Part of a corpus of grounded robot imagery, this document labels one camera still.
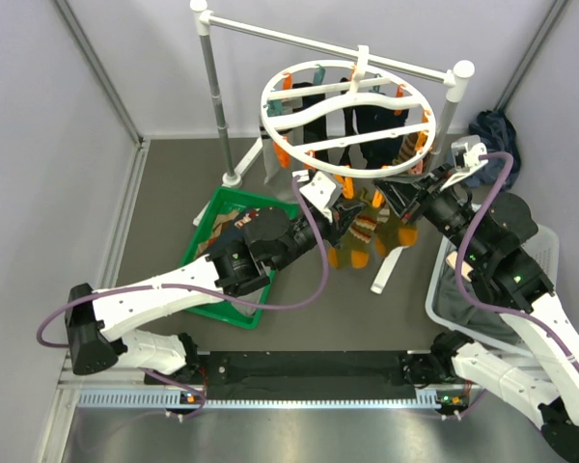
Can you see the brown striped sock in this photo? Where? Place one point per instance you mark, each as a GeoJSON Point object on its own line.
{"type": "Point", "coordinates": [408, 150]}

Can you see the dark navy hanging socks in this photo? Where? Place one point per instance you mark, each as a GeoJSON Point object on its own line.
{"type": "Point", "coordinates": [364, 119]}

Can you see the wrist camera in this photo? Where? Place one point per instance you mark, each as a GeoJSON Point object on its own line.
{"type": "Point", "coordinates": [466, 153]}
{"type": "Point", "coordinates": [320, 189]}

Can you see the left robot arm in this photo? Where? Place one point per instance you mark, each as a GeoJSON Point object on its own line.
{"type": "Point", "coordinates": [104, 326]}

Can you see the white laundry basket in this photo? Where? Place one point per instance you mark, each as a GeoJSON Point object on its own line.
{"type": "Point", "coordinates": [446, 307]}

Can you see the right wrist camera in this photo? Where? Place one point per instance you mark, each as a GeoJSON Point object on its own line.
{"type": "Point", "coordinates": [466, 153]}

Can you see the grey striped sock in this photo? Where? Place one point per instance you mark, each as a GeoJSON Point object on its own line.
{"type": "Point", "coordinates": [277, 162]}

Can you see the white round sock hanger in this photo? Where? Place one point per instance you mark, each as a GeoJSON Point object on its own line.
{"type": "Point", "coordinates": [307, 91]}

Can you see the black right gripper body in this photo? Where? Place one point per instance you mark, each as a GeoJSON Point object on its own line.
{"type": "Point", "coordinates": [444, 209]}

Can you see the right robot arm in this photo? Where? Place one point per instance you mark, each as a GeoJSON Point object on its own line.
{"type": "Point", "coordinates": [494, 273]}

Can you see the olive green striped sock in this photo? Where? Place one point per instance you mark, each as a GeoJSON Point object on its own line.
{"type": "Point", "coordinates": [390, 232]}

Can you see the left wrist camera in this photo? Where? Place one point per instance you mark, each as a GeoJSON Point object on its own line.
{"type": "Point", "coordinates": [320, 189]}

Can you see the blue clothes pile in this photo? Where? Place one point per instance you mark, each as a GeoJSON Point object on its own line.
{"type": "Point", "coordinates": [498, 134]}

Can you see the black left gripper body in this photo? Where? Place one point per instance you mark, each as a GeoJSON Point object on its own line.
{"type": "Point", "coordinates": [332, 231]}

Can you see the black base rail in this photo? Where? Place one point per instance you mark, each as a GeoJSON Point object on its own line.
{"type": "Point", "coordinates": [307, 375]}

